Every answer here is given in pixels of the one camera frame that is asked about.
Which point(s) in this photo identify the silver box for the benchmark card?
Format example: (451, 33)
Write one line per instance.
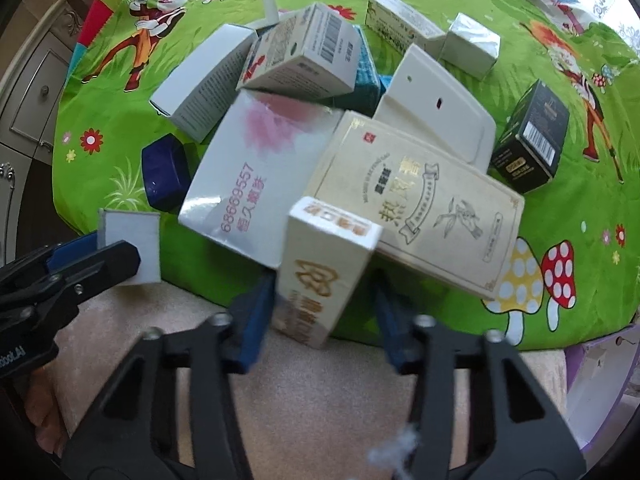
(472, 45)

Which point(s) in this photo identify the white and green box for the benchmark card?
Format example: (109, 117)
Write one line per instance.
(400, 17)

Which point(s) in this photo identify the black box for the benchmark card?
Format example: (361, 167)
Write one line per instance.
(535, 135)

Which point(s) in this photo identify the grey cabinet with drawers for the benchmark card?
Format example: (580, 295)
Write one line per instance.
(35, 90)

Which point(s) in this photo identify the white box with pink flower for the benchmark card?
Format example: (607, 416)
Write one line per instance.
(260, 160)

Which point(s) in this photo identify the large cream gold-print box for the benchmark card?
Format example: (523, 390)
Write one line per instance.
(440, 220)

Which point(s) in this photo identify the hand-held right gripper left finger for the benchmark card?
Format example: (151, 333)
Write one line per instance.
(252, 325)

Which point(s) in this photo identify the beige cushion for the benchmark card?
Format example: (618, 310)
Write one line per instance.
(310, 400)

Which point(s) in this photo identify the small white box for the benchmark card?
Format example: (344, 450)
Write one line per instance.
(132, 245)

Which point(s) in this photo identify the white lace curtain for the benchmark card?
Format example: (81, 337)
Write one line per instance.
(605, 0)

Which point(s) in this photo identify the white box with red figure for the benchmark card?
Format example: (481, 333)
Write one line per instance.
(300, 55)

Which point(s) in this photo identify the teal box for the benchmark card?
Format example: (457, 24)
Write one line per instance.
(367, 80)

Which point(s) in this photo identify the cream box with gold emblem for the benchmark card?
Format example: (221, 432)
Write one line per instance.
(320, 270)

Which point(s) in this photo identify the dark blue box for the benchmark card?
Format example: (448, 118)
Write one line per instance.
(165, 170)

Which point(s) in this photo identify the plain white tall box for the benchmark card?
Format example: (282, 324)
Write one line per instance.
(200, 85)

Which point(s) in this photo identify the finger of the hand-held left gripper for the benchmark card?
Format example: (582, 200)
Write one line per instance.
(70, 252)
(110, 260)

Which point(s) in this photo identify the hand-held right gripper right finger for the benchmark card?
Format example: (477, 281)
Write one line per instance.
(392, 330)

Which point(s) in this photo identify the green cartoon printed blanket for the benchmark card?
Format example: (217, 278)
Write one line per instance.
(115, 125)

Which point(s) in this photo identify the white plastic device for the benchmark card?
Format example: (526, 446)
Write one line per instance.
(435, 105)

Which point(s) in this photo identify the white and purple box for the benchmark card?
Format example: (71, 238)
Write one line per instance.
(600, 385)

